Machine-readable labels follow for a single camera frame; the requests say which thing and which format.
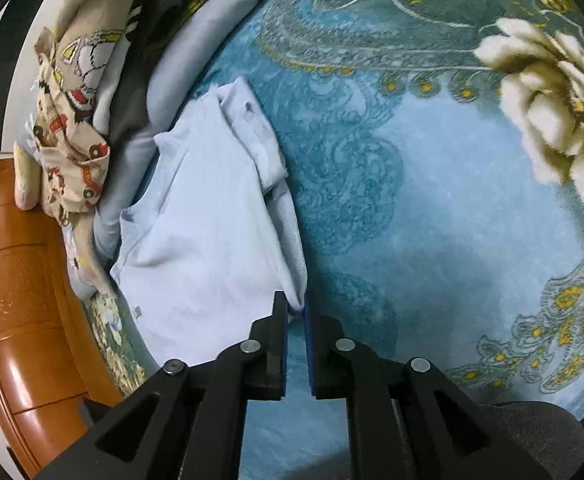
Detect light blue shirt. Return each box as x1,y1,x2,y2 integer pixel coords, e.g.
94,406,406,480
110,78,308,365

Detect orange wooden headboard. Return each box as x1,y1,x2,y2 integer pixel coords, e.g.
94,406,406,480
0,159,121,478

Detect car print beige garment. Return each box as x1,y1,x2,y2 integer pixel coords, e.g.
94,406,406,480
32,28,110,226

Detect teal floral bed blanket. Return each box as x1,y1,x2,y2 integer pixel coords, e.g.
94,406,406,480
187,0,584,479

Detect dark grey garment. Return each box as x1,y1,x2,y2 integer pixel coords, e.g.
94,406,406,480
108,0,183,154

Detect beige fuzzy sweater yellow letters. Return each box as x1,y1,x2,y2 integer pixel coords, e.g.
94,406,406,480
13,0,133,270

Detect blue floral duvet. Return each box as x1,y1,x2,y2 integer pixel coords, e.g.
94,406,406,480
64,0,306,298

